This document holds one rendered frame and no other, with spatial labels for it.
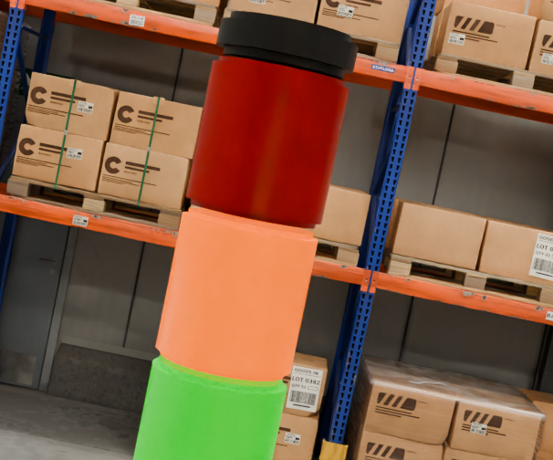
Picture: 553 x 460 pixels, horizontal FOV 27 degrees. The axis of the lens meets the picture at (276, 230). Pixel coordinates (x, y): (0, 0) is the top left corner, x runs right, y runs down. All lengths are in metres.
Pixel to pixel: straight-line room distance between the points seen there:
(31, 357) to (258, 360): 9.05
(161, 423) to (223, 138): 0.10
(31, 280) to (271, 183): 8.97
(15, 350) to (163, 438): 9.06
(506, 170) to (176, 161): 2.81
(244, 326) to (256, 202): 0.04
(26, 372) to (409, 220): 3.43
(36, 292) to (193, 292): 8.96
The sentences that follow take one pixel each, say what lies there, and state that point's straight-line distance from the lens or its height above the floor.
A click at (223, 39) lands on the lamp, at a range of 0.40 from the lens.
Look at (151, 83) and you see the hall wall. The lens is 9.21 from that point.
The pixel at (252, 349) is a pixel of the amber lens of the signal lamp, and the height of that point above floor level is 2.23.
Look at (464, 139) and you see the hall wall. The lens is 9.25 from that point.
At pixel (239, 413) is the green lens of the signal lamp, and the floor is 2.20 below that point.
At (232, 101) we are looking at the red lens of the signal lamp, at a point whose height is 2.31.
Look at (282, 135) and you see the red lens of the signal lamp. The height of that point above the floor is 2.30.
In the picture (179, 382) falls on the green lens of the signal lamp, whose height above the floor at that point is 2.21.
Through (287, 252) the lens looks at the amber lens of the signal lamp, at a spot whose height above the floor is 2.26.
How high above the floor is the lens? 2.30
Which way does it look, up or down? 4 degrees down
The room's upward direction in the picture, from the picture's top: 12 degrees clockwise
